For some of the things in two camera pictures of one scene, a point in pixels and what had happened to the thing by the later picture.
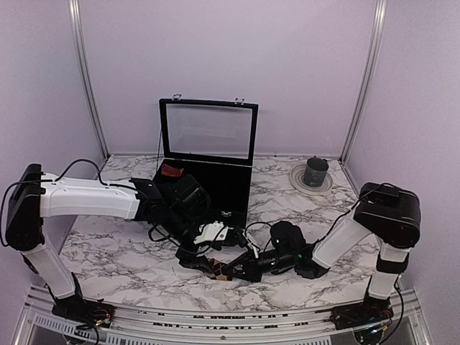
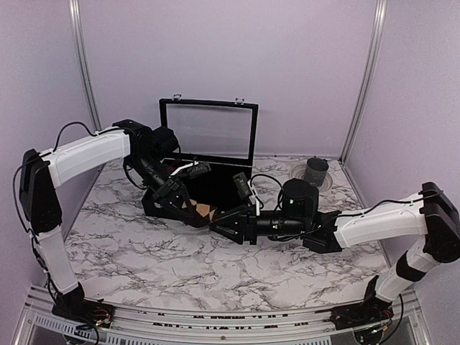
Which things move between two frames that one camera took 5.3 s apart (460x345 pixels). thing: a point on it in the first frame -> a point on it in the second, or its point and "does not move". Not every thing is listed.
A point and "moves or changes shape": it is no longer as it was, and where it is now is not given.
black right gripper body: (255, 271) -> (251, 230)
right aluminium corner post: (376, 54) does not move
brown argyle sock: (218, 269) moves or changes shape
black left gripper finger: (200, 262) -> (182, 209)
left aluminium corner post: (75, 10) does not move
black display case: (213, 141) does not move
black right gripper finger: (234, 267) -> (231, 226)
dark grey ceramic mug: (315, 171) does not move
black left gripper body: (183, 252) -> (170, 185)
